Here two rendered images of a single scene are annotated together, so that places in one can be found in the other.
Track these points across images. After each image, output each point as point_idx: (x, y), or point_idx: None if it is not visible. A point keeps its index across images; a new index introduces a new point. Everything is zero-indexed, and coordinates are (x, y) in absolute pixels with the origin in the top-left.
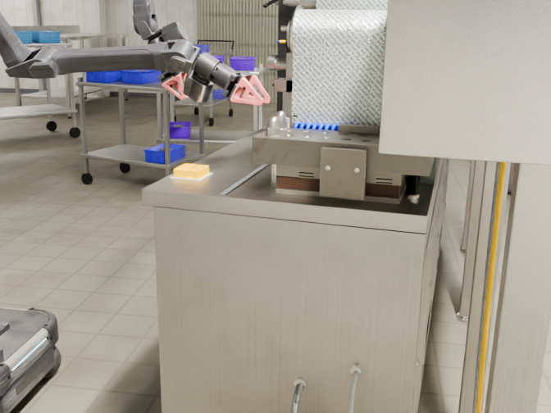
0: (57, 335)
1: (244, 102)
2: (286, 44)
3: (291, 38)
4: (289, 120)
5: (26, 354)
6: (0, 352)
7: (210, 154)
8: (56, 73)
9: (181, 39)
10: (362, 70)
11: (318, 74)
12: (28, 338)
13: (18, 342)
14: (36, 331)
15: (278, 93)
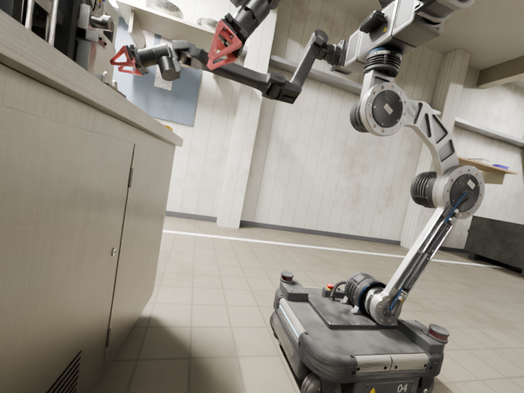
0: (306, 359)
1: (131, 73)
2: (96, 1)
3: (101, 16)
4: (97, 75)
5: (287, 315)
6: (286, 291)
7: (157, 121)
8: (262, 93)
9: (185, 40)
10: (41, 21)
11: (76, 33)
12: (300, 320)
13: (299, 314)
14: (305, 327)
15: (76, 17)
